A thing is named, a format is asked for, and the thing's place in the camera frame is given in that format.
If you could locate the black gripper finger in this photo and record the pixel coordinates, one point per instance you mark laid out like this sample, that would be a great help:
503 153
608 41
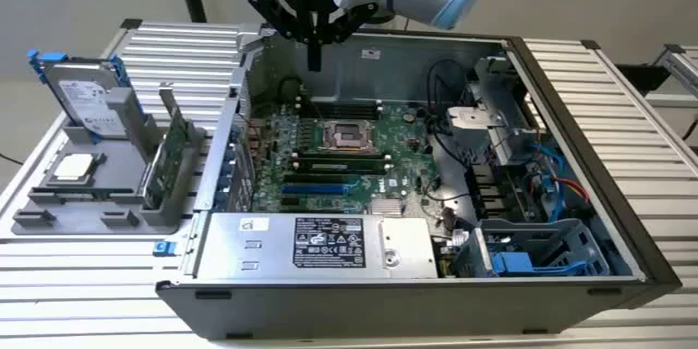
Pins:
343 26
277 18

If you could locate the graphics card with black cooler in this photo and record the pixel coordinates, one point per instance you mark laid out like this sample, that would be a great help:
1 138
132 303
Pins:
168 148

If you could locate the black RAM slot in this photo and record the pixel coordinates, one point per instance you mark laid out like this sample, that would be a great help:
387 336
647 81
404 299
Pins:
343 101
343 106
337 154
337 158
337 172
343 111
293 166

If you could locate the silver coin battery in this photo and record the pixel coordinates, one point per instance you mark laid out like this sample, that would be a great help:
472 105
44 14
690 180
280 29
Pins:
409 116

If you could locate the CPU socket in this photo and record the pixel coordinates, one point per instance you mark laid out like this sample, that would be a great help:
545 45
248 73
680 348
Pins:
348 134

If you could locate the green motherboard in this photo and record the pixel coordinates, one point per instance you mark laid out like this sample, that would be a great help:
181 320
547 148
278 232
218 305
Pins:
397 140

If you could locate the black labelled RAM stick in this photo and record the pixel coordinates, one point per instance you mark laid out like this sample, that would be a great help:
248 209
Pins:
332 166

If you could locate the metal drive cage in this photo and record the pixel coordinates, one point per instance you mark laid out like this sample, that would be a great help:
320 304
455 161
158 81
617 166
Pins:
489 120

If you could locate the long black expansion slot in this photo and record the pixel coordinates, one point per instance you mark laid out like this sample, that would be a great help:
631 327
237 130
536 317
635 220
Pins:
313 179

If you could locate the blue expansion slot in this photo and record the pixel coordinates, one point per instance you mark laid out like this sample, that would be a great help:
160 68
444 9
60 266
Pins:
315 189

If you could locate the hard disk in blue carrier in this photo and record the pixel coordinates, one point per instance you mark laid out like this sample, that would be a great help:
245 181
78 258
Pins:
81 95

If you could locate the short black expansion slot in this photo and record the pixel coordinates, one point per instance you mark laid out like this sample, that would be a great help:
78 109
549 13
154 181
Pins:
289 202

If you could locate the small silver heatsink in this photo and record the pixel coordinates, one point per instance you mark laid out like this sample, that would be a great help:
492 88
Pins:
388 207

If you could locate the grey parts rack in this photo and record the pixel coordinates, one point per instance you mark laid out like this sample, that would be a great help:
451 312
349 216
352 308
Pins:
110 169

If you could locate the silver CPU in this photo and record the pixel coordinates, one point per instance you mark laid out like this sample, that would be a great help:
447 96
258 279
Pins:
73 167

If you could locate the green RAM stick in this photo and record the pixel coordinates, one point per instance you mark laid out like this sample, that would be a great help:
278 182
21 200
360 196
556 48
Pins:
81 193

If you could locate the silver power supply unit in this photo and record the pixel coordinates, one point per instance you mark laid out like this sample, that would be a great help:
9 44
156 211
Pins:
272 251

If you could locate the grey plastic disk bay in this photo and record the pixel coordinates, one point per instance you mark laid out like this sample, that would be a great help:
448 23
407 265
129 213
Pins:
523 230

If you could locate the neighbouring metal slat table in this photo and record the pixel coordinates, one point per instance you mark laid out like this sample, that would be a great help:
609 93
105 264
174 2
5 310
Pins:
680 63

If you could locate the blue plastic bay block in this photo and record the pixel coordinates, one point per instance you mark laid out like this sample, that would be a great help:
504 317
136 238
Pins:
512 263

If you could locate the black open PC case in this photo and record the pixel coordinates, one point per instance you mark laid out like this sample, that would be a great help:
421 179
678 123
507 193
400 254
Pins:
381 312

